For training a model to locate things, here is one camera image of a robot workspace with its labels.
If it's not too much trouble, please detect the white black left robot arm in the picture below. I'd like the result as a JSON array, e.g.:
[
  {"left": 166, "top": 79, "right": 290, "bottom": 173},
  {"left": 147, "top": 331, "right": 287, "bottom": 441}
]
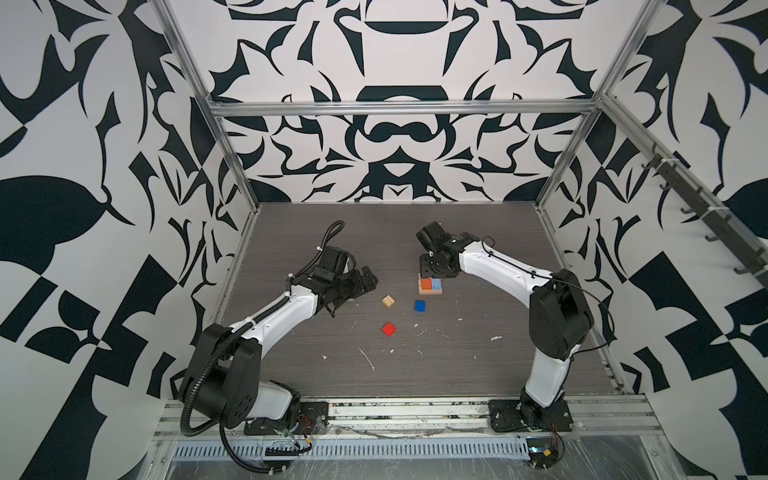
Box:
[{"left": 178, "top": 266, "right": 378, "bottom": 437}]

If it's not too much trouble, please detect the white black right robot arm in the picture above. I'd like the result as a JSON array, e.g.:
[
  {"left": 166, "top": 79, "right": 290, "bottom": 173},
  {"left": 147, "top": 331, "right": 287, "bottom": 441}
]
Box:
[{"left": 416, "top": 222, "right": 594, "bottom": 425}]

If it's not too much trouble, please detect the small red cube block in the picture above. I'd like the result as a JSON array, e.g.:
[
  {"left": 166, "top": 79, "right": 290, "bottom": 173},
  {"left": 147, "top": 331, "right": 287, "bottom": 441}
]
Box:
[{"left": 382, "top": 323, "right": 397, "bottom": 337}]

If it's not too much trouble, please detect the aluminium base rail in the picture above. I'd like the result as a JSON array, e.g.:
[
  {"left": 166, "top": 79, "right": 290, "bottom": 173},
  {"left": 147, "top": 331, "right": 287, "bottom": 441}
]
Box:
[{"left": 155, "top": 395, "right": 661, "bottom": 437}]

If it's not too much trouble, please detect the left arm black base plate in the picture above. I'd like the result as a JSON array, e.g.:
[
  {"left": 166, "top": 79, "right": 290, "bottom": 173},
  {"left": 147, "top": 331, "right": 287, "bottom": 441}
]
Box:
[{"left": 244, "top": 401, "right": 329, "bottom": 436}]

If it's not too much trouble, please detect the aluminium horizontal frame bar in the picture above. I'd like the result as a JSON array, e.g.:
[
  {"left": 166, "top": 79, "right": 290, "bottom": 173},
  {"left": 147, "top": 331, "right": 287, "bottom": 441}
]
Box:
[{"left": 209, "top": 99, "right": 595, "bottom": 118}]

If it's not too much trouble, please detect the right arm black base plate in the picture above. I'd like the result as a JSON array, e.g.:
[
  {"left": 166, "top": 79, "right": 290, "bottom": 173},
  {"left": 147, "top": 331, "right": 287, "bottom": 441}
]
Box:
[{"left": 488, "top": 397, "right": 573, "bottom": 433}]

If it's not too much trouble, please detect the black corrugated cable conduit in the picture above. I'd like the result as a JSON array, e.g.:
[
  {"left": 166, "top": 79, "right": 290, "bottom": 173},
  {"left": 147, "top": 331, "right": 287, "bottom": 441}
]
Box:
[{"left": 179, "top": 293, "right": 301, "bottom": 437}]

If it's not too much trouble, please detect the white slotted cable duct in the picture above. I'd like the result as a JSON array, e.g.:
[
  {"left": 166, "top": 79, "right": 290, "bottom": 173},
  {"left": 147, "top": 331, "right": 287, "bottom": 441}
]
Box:
[{"left": 172, "top": 437, "right": 530, "bottom": 461}]

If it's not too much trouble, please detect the aluminium corner frame post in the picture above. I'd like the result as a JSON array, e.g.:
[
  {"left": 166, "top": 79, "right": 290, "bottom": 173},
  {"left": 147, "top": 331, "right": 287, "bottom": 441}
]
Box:
[{"left": 150, "top": 0, "right": 260, "bottom": 213}]

